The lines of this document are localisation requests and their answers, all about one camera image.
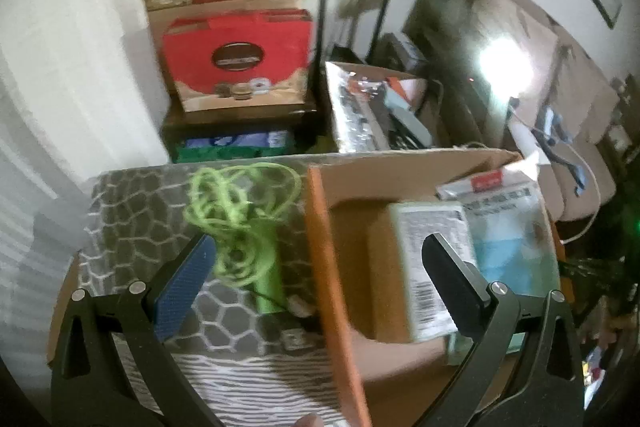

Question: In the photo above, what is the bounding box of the blue headset on sofa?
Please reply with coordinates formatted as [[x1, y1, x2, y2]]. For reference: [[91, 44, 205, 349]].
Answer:
[[534, 105, 597, 197]]

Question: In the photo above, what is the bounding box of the red Collection gift bag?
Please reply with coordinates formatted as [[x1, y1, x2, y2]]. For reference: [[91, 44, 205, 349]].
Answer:
[[162, 9, 312, 113]]

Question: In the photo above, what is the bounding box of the white curtain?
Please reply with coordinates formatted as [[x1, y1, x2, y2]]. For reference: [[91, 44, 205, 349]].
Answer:
[[1, 0, 168, 395]]

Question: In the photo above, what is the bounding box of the beige sofa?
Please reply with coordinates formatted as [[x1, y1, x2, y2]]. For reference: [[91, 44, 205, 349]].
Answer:
[[405, 0, 620, 222]]

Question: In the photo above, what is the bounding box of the green white rectangular box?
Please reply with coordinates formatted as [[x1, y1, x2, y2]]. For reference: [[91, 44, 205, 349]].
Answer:
[[366, 200, 478, 344]]

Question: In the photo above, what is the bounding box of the open cardboard box with clutter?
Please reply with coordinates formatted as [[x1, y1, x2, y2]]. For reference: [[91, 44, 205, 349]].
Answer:
[[324, 62, 444, 154]]

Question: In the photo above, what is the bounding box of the lime green power bank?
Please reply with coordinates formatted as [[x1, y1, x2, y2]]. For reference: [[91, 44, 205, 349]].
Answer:
[[252, 220, 286, 314]]

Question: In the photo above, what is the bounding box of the clear bag of face masks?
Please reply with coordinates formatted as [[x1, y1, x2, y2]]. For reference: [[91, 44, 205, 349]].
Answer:
[[437, 169, 561, 297]]

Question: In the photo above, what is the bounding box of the lime green cable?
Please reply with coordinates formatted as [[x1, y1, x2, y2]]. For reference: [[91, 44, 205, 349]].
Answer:
[[182, 161, 305, 287]]

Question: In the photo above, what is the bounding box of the orange cardboard box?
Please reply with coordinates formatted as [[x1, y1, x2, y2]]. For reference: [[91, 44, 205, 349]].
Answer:
[[304, 147, 566, 427]]

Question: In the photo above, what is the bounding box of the grey white patterned blanket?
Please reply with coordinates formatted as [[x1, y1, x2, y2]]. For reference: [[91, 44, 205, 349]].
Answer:
[[78, 156, 347, 426]]

